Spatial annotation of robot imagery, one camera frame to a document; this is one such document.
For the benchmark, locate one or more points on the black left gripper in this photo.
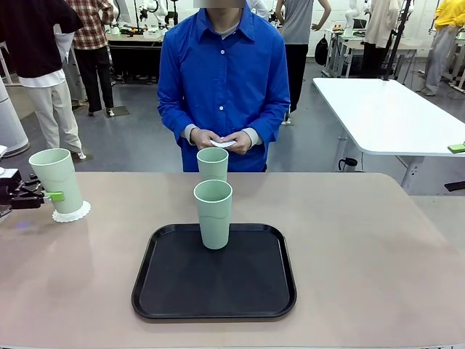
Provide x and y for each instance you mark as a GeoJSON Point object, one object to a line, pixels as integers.
{"type": "Point", "coordinates": [7, 185]}

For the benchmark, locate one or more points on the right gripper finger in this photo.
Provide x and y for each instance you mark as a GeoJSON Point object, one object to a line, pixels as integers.
{"type": "Point", "coordinates": [457, 148]}
{"type": "Point", "coordinates": [458, 186]}

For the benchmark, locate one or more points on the pale green plastic cup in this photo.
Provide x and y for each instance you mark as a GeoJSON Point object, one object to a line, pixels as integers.
{"type": "Point", "coordinates": [214, 221]}
{"type": "Point", "coordinates": [58, 174]}
{"type": "Point", "coordinates": [212, 165]}

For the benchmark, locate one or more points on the white lace paper coaster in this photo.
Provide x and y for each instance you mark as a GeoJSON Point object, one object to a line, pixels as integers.
{"type": "Point", "coordinates": [70, 217]}

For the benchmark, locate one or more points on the white paper coaster stack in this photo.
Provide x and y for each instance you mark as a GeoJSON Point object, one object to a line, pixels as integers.
{"type": "Point", "coordinates": [222, 143]}

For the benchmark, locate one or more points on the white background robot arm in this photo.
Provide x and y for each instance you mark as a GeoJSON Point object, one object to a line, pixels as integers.
{"type": "Point", "coordinates": [156, 9]}
{"type": "Point", "coordinates": [349, 18]}

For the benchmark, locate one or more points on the blue sleeved right forearm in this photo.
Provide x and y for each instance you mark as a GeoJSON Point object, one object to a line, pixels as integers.
{"type": "Point", "coordinates": [174, 123]}

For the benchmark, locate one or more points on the blue sleeved left forearm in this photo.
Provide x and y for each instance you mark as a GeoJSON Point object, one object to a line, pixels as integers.
{"type": "Point", "coordinates": [269, 127]}

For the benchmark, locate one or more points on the person's right hand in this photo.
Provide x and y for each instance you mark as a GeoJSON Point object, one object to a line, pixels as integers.
{"type": "Point", "coordinates": [200, 137]}

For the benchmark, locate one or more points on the person's left hand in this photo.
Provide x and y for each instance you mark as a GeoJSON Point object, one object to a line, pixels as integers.
{"type": "Point", "coordinates": [242, 141]}

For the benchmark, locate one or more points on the white cylindrical floor appliance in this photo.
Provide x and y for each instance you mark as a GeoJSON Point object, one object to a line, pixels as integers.
{"type": "Point", "coordinates": [11, 123]}

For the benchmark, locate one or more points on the white rectangular table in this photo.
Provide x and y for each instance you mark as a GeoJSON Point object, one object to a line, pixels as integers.
{"type": "Point", "coordinates": [381, 112]}

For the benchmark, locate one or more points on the black tripod stand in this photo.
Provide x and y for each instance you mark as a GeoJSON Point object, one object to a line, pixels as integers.
{"type": "Point", "coordinates": [397, 40]}

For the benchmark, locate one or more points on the person in yellow top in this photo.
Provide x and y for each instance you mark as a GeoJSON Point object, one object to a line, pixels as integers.
{"type": "Point", "coordinates": [448, 14]}

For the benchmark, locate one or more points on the person in beige cardigan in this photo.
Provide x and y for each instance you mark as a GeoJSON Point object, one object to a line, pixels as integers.
{"type": "Point", "coordinates": [381, 22]}

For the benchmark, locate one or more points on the person in black top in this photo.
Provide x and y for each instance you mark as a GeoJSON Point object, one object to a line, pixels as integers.
{"type": "Point", "coordinates": [32, 36]}

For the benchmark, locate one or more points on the black workbench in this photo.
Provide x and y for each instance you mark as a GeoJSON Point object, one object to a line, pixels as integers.
{"type": "Point", "coordinates": [134, 54]}

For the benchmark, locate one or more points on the black hanging bag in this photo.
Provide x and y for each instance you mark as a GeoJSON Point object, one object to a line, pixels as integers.
{"type": "Point", "coordinates": [321, 52]}

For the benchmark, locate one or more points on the person in plaid shirt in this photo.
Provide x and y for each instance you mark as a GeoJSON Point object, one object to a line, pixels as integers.
{"type": "Point", "coordinates": [91, 25]}

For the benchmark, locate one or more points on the black plastic serving tray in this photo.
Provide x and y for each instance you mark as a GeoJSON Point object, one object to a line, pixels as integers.
{"type": "Point", "coordinates": [218, 283]}

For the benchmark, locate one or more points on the person in grey shirt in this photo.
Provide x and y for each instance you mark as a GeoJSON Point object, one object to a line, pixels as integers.
{"type": "Point", "coordinates": [298, 22]}

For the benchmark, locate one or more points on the person in blue shirt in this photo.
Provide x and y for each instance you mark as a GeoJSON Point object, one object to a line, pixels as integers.
{"type": "Point", "coordinates": [221, 80]}

